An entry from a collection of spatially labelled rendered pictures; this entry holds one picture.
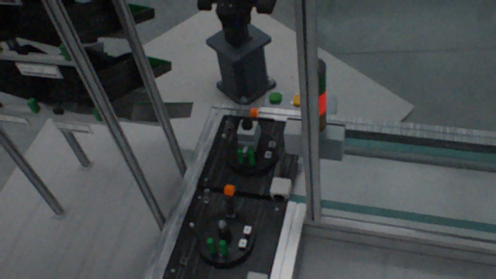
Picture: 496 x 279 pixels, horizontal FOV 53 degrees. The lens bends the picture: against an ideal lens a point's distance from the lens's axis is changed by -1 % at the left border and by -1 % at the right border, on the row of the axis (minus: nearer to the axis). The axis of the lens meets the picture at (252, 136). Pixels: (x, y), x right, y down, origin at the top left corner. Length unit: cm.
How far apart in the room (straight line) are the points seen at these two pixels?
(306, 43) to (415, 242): 61
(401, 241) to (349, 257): 14
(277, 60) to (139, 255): 80
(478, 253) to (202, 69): 104
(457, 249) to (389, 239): 15
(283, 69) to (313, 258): 69
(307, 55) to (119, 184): 85
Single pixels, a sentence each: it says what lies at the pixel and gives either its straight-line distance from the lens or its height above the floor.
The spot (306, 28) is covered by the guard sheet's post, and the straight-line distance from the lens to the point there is 78.
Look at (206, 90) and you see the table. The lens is 168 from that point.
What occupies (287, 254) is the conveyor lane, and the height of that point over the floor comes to 95.
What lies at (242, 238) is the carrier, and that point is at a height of 99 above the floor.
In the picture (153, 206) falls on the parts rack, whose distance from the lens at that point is 126.
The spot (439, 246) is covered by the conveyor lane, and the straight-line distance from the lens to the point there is 125.
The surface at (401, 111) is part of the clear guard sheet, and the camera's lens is 90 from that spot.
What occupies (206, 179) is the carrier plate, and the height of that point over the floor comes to 97.
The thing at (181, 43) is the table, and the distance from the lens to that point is 189.
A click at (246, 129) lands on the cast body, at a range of 123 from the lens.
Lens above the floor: 202
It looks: 50 degrees down
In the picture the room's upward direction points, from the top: 10 degrees counter-clockwise
